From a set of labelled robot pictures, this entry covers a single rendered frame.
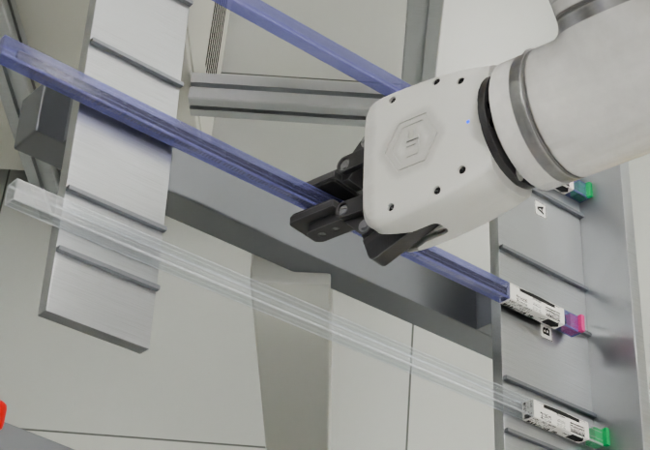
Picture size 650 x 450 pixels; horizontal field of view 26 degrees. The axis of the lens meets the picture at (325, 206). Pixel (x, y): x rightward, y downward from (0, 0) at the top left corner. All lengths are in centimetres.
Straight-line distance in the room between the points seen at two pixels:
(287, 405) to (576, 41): 54
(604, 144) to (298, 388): 47
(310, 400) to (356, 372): 67
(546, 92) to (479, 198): 8
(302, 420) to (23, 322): 78
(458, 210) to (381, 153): 7
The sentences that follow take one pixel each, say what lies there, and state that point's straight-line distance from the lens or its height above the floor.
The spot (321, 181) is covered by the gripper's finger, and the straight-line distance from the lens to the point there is 95.
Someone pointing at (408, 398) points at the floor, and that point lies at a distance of 189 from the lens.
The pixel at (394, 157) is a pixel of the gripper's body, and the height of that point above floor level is 98.
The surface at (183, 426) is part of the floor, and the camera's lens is 188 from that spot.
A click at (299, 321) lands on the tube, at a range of 91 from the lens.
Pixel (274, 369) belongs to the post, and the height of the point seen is 66.
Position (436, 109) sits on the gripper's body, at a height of 100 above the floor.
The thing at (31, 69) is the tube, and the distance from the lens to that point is 85.
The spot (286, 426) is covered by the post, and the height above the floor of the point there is 54.
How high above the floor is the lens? 172
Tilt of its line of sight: 58 degrees down
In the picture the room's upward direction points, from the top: straight up
